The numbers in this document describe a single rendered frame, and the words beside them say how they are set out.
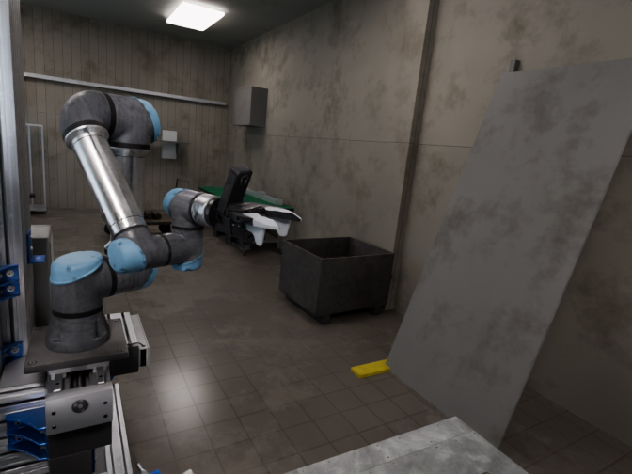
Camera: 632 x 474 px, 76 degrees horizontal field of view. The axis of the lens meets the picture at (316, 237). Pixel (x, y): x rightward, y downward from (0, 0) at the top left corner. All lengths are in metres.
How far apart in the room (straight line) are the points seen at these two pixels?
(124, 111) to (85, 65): 7.96
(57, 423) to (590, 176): 2.69
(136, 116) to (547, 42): 3.00
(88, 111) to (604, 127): 2.62
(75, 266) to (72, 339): 0.19
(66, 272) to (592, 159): 2.64
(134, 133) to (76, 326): 0.51
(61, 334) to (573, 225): 2.51
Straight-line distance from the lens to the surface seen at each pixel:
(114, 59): 9.15
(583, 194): 2.80
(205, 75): 9.44
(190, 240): 1.00
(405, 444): 1.33
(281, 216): 0.85
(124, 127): 1.16
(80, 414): 1.17
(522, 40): 3.72
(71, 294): 1.18
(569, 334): 3.37
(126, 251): 0.91
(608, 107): 2.99
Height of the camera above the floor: 1.60
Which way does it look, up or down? 12 degrees down
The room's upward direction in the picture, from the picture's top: 6 degrees clockwise
